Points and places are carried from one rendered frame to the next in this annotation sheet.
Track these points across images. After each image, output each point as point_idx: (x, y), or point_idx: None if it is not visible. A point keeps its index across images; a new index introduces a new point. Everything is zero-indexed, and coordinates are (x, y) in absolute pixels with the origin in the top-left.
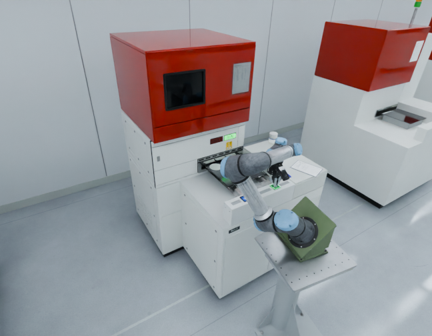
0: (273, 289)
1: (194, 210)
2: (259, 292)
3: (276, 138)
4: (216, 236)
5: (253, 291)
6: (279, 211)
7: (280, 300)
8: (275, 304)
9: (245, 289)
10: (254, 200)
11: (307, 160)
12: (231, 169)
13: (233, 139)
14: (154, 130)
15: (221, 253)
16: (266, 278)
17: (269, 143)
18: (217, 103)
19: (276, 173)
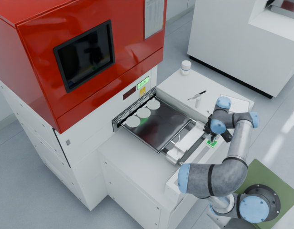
0: (204, 214)
1: (122, 179)
2: (193, 221)
3: (189, 68)
4: (158, 211)
5: (188, 221)
6: (245, 201)
7: None
8: None
9: (180, 222)
10: (218, 201)
11: (229, 92)
12: (198, 191)
13: (145, 83)
14: (57, 121)
15: (165, 223)
16: (195, 203)
17: (182, 74)
18: (129, 57)
19: (216, 133)
